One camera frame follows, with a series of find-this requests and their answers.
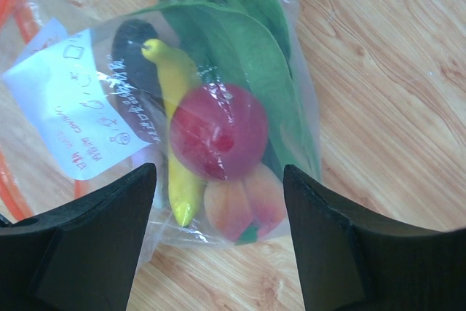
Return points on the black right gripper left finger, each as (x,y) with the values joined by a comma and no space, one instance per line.
(82,255)

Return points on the orange fake peach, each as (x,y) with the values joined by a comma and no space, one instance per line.
(247,209)

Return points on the clear zip top bag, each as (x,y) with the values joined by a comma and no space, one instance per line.
(70,125)

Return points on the red fake apple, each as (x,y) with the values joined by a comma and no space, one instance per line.
(223,131)

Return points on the green fake leafy vegetable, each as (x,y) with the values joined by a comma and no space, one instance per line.
(250,43)

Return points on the yellow fake banana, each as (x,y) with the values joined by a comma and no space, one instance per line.
(177,75)

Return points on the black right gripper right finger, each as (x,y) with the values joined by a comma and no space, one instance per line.
(351,258)

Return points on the dark fake avocado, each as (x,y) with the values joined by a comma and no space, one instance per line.
(139,74)

